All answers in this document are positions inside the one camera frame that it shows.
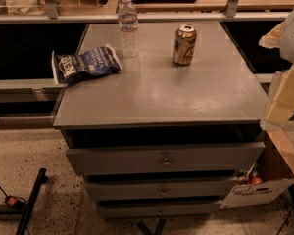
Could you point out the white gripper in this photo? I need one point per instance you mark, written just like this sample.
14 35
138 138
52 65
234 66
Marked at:
293 36

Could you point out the orange bottle in box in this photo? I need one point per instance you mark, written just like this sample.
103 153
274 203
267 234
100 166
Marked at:
254 178

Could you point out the orange soda can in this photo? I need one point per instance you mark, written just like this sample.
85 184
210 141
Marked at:
185 39

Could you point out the blue chip bag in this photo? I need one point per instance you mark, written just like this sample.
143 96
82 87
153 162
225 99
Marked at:
97 62

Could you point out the clear plastic water bottle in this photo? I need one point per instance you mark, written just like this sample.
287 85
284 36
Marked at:
128 22

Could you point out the grey drawer cabinet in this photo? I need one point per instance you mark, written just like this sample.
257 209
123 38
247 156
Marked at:
158 139

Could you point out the black floor stand leg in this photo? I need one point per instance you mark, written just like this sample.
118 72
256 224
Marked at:
26 214

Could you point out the cardboard box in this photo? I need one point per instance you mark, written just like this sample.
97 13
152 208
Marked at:
275 167

